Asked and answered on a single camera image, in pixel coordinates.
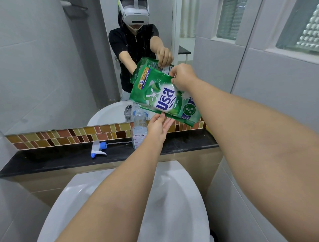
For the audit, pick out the person's left forearm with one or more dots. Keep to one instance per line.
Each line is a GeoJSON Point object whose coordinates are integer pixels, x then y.
{"type": "Point", "coordinates": [119, 199]}

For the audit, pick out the person's left hand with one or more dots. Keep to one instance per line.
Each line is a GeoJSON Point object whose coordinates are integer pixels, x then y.
{"type": "Point", "coordinates": [158, 128]}

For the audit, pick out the white ceramic sink basin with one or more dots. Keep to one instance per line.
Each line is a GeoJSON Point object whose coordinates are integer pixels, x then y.
{"type": "Point", "coordinates": [174, 212]}

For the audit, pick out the wall mirror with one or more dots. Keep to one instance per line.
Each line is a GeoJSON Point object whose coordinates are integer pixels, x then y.
{"type": "Point", "coordinates": [49, 62]}

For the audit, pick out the glass block window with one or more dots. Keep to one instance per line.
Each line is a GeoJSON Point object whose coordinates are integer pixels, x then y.
{"type": "Point", "coordinates": [309, 32]}

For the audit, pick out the person's right hand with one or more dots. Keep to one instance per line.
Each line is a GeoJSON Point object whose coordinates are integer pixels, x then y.
{"type": "Point", "coordinates": [184, 76]}

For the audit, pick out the clear hand soap bottle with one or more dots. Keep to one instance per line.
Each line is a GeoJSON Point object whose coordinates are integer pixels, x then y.
{"type": "Point", "coordinates": [138, 134]}

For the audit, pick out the brown mosaic tile strip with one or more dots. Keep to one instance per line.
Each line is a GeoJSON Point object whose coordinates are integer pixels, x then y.
{"type": "Point", "coordinates": [62, 137]}

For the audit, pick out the black stone ledge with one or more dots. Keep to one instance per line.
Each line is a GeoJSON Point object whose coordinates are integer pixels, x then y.
{"type": "Point", "coordinates": [62, 159]}

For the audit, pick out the white blue spray trigger head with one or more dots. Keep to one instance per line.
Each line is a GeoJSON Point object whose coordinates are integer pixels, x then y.
{"type": "Point", "coordinates": [96, 149]}

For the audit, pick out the green detergent refill pouch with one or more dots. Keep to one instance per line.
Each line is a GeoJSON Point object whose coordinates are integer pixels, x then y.
{"type": "Point", "coordinates": [154, 92]}

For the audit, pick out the person's right forearm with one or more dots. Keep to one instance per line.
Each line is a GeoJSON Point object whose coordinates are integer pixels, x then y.
{"type": "Point", "coordinates": [261, 162]}

